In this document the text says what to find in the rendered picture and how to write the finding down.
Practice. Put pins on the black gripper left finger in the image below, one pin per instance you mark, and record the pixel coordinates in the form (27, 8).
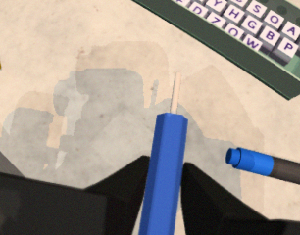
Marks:
(108, 207)

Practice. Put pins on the keyboard with white letter keys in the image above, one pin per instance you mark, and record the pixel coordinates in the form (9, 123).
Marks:
(262, 37)

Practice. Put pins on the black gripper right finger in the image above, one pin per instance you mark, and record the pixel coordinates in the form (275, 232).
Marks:
(209, 209)

